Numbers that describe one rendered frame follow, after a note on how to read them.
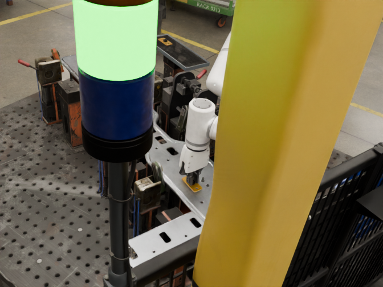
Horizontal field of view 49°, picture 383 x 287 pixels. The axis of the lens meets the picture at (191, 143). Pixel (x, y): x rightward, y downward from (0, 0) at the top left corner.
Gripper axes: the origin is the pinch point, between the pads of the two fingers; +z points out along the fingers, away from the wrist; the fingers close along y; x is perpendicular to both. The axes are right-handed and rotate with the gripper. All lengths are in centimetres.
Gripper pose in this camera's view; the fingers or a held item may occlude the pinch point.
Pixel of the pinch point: (192, 177)
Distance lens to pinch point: 152.5
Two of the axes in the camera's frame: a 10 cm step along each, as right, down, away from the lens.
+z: -1.0, 7.9, 6.0
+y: -8.1, 2.9, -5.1
